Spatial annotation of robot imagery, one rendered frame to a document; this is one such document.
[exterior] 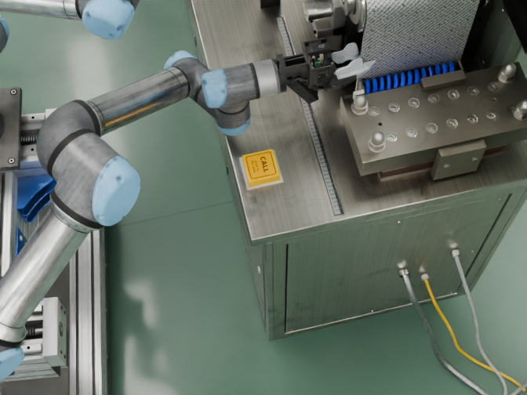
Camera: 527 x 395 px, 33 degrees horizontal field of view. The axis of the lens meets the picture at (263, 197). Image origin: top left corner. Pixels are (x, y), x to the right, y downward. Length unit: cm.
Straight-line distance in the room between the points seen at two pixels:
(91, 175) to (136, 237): 132
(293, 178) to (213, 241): 96
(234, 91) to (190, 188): 120
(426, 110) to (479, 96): 12
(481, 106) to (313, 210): 42
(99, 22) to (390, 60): 69
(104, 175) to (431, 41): 75
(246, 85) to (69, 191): 43
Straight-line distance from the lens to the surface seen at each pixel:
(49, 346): 203
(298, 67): 182
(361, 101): 188
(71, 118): 170
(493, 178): 203
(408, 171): 198
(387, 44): 187
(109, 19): 148
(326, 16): 187
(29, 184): 229
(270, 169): 196
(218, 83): 181
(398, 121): 191
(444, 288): 264
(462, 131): 192
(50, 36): 338
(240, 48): 215
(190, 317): 281
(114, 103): 179
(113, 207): 163
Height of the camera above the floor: 267
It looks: 65 degrees down
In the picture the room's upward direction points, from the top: 2 degrees counter-clockwise
